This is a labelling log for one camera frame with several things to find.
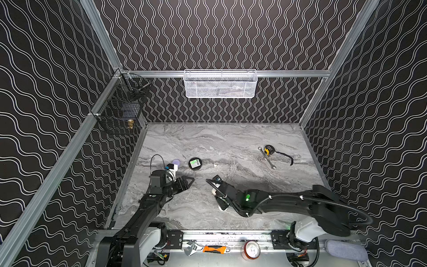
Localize yellow black tape measure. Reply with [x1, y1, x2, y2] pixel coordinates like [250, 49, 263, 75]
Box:
[264, 145, 294, 166]

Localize purple earbud charging case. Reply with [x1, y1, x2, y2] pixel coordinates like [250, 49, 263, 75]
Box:
[172, 159, 181, 166]

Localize black round digital timer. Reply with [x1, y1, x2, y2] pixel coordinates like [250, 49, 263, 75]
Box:
[188, 157, 202, 171]

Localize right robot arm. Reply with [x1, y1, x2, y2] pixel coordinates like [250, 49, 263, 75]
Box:
[206, 175, 374, 243]

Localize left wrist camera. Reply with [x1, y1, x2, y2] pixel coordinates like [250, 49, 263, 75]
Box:
[165, 163, 179, 182]

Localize soda can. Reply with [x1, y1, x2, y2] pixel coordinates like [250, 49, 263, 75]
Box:
[241, 240, 261, 260]

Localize orange handled tool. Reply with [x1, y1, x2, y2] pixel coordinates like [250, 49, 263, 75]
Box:
[202, 246, 231, 254]

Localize white wire mesh basket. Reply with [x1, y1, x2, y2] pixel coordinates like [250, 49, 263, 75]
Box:
[183, 69, 258, 99]

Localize grey cloth roll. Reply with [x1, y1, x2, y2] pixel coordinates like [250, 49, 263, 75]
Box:
[325, 240, 368, 262]

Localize silver combination wrench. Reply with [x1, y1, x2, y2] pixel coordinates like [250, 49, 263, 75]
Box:
[258, 147, 276, 170]

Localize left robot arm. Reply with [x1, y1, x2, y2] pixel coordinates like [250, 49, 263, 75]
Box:
[95, 170, 195, 267]

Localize adjustable wrench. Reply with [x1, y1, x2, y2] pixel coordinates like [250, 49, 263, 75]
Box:
[183, 240, 204, 256]

